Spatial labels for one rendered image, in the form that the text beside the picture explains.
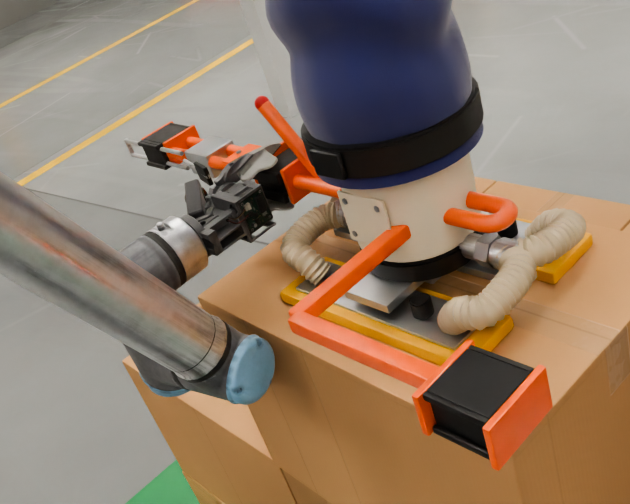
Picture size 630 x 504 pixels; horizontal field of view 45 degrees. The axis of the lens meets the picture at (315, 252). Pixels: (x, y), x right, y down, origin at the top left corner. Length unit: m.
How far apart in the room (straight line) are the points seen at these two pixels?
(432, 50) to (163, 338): 0.45
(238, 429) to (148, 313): 0.73
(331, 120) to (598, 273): 0.40
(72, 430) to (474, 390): 2.19
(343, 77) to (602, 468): 0.57
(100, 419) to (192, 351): 1.80
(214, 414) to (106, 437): 1.05
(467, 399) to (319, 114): 0.38
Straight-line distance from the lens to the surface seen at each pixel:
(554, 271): 1.03
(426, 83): 0.87
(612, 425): 1.02
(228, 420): 1.61
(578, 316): 0.99
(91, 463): 2.60
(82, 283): 0.84
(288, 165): 1.16
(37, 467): 2.71
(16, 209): 0.79
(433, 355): 0.94
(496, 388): 0.69
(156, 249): 1.07
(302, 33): 0.87
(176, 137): 1.45
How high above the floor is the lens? 1.57
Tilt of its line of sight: 31 degrees down
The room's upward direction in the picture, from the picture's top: 19 degrees counter-clockwise
